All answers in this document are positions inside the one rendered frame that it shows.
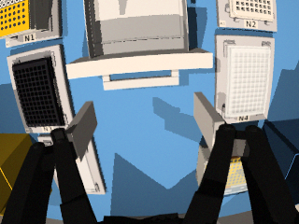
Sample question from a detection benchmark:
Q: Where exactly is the blue flat mat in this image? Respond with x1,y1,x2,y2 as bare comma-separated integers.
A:
0,0,299,222

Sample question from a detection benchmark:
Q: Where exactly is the yellow open-top bin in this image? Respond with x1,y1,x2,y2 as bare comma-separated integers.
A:
0,133,32,216

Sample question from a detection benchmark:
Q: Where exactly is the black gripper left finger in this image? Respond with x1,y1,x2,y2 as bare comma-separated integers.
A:
1,101,98,224

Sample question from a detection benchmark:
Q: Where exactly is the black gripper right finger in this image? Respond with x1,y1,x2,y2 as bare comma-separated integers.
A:
181,91,299,224

